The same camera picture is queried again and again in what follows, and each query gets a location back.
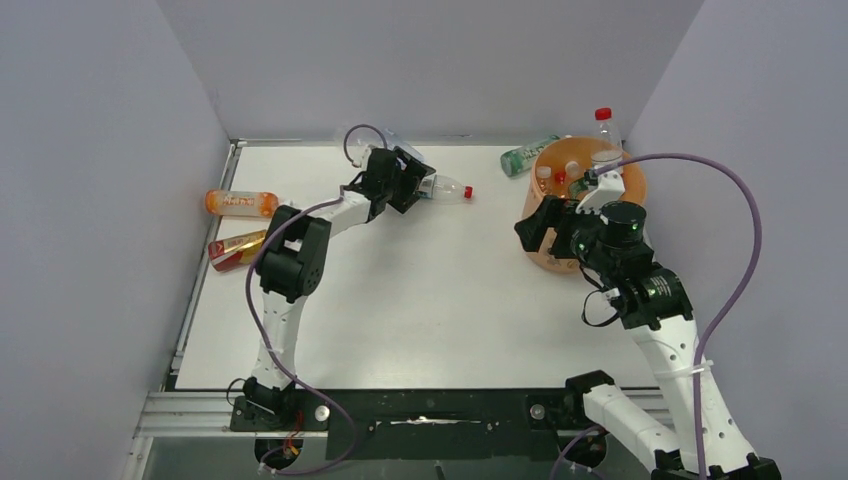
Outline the green label bottle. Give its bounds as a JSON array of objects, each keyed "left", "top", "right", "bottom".
[{"left": 500, "top": 135, "right": 561, "bottom": 178}]

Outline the orange drink bottle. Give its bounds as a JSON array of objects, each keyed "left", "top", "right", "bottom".
[{"left": 204, "top": 189, "right": 286, "bottom": 218}]

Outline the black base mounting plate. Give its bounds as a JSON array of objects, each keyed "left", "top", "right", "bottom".
[{"left": 230, "top": 387, "right": 590, "bottom": 469}]

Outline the red label water bottle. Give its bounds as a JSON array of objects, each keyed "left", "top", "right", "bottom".
[{"left": 551, "top": 171, "right": 569, "bottom": 198}]

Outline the blue label water bottle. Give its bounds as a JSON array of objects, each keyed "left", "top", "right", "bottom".
[{"left": 535, "top": 166, "right": 553, "bottom": 196}]

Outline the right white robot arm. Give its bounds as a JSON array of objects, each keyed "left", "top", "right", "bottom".
[{"left": 514, "top": 196, "right": 781, "bottom": 479}]

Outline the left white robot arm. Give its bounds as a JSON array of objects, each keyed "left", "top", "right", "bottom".
[{"left": 243, "top": 147, "right": 435, "bottom": 415}]

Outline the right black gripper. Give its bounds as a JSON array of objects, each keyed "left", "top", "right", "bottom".
[{"left": 514, "top": 195, "right": 616, "bottom": 277}]

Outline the red gold drink bottle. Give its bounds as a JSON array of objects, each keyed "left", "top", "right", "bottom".
[{"left": 207, "top": 230, "right": 267, "bottom": 272}]

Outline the blue pattern clear bottle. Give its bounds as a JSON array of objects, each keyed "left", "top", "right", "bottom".
[{"left": 381, "top": 128, "right": 425, "bottom": 163}]

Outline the orange cartoon plastic bin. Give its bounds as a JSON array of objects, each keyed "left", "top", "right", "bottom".
[{"left": 520, "top": 135, "right": 648, "bottom": 276}]

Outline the red white label bottle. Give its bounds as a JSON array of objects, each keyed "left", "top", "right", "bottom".
[{"left": 590, "top": 107, "right": 624, "bottom": 173}]

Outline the red cap clear bottle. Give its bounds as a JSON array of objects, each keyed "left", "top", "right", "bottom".
[{"left": 417, "top": 174, "right": 474, "bottom": 204}]

